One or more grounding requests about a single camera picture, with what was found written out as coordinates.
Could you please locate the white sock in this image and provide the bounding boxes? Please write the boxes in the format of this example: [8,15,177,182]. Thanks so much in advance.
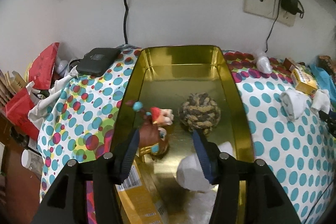
[280,89,310,119]

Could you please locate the black router box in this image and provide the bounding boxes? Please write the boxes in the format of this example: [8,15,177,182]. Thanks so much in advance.
[77,48,120,75]

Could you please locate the small red white figurine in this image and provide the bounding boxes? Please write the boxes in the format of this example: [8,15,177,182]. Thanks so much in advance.
[150,107,174,126]

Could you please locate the white capped jar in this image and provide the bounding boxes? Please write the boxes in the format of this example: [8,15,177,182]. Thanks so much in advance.
[21,149,34,169]

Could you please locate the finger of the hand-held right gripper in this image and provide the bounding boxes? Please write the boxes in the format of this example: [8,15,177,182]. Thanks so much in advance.
[319,109,336,139]

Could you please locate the beige cardboard boxes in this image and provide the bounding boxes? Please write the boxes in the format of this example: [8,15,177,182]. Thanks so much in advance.
[0,70,28,106]

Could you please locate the gold metal tin box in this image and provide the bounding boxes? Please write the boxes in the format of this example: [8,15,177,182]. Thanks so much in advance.
[110,45,255,224]

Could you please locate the white plastic ball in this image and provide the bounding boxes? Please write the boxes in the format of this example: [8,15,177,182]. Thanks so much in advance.
[255,49,271,73]

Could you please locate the clear plastic bag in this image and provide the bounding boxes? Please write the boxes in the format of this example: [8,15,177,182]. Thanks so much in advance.
[184,190,219,224]

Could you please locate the brown snack bag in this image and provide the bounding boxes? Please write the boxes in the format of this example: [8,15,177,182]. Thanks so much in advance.
[319,55,336,75]

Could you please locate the polka dot tablecloth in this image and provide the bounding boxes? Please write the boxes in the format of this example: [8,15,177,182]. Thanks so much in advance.
[37,44,336,224]

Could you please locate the yellow cardboard box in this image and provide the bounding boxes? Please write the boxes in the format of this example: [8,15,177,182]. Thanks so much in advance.
[115,165,168,224]
[290,68,319,96]

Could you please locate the red paper bag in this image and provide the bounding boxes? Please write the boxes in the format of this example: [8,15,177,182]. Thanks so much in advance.
[5,42,60,140]

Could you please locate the blue cloth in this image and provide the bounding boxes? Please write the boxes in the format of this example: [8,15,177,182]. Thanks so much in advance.
[310,64,336,94]

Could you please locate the black adapter cable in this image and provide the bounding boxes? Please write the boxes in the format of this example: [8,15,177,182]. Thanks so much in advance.
[264,11,279,53]

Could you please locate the brown gourd toy with beads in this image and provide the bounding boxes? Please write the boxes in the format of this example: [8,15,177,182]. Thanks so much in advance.
[125,101,170,161]

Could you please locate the white cloth piece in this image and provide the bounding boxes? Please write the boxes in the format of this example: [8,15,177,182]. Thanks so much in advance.
[311,89,330,113]

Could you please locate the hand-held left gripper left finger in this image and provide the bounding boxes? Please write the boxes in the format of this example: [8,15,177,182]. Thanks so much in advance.
[31,129,140,224]

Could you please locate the small white bottle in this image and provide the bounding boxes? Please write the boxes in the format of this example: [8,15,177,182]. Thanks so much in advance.
[56,57,70,77]

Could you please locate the beige wall socket plate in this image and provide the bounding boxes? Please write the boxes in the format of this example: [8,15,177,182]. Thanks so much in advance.
[243,0,297,26]

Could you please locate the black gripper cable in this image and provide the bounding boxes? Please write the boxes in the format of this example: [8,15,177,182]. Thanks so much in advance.
[304,182,336,224]

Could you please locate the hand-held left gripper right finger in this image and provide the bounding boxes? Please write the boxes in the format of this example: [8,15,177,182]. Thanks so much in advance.
[193,131,302,224]

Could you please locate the small brown box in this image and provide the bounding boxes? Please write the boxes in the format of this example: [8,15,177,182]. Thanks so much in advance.
[285,57,300,71]

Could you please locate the white cloth wad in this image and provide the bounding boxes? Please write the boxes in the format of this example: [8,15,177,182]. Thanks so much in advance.
[176,143,234,191]

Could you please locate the camouflage rope ball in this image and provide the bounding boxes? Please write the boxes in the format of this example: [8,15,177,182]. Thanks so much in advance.
[178,93,218,134]

